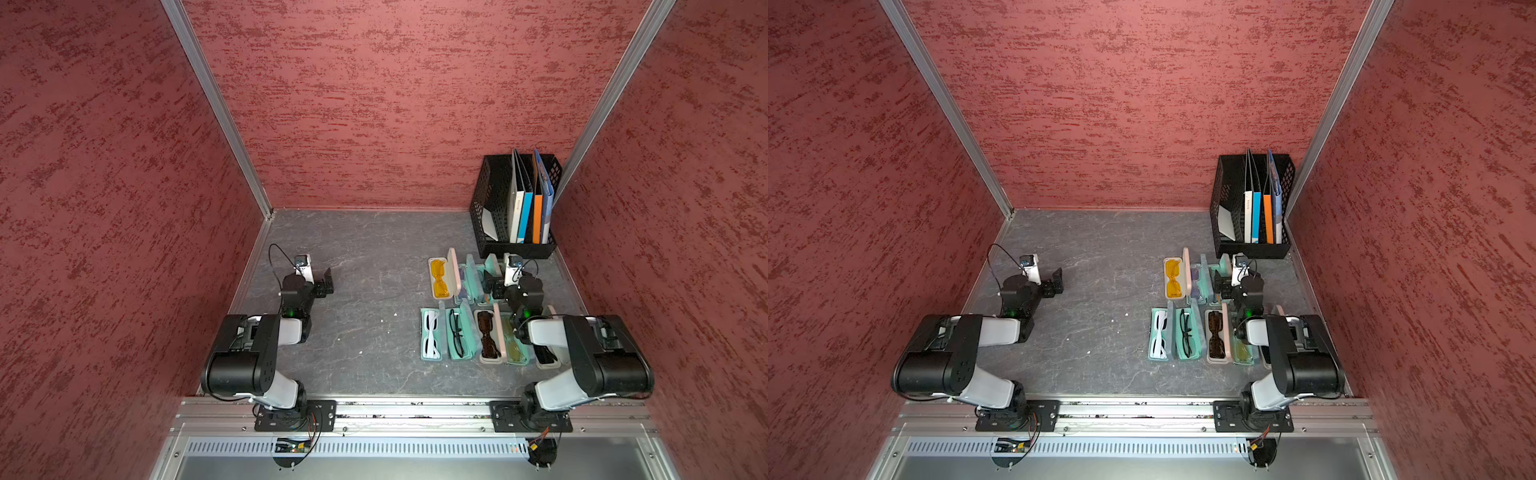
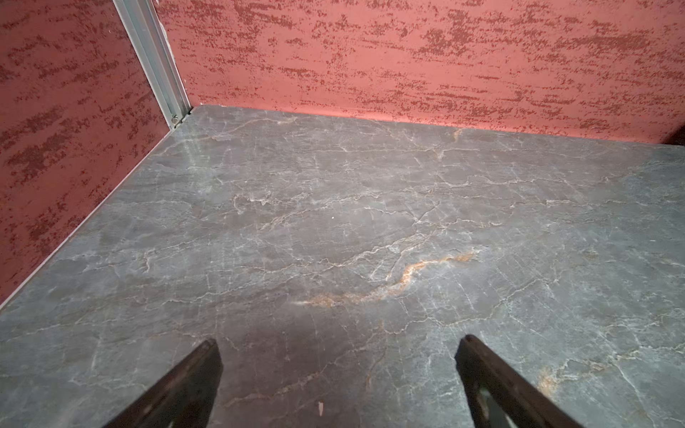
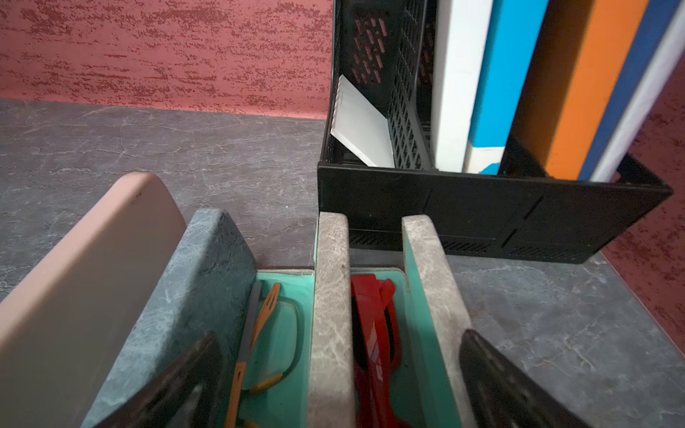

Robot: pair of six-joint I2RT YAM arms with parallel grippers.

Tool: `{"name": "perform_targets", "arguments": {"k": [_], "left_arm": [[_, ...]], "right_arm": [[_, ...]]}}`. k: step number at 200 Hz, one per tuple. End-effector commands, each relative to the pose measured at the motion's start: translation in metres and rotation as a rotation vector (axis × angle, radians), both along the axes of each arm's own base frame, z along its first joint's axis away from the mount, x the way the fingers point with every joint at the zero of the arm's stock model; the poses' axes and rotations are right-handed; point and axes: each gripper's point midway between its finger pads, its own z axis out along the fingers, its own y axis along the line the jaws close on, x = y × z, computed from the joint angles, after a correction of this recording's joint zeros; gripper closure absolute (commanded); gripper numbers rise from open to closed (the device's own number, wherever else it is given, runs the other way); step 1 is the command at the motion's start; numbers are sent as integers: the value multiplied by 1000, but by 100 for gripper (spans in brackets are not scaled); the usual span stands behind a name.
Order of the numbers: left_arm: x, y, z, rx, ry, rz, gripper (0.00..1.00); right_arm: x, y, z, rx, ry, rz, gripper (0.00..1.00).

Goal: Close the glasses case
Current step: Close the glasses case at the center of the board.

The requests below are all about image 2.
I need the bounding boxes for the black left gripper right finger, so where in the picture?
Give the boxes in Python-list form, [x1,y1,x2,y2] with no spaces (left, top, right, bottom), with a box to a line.
[455,335,580,427]

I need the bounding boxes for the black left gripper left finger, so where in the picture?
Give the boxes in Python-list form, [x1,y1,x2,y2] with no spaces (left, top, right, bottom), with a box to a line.
[106,339,223,427]

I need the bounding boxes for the aluminium corner post left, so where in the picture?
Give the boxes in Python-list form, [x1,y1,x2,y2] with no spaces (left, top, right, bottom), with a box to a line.
[113,0,192,129]

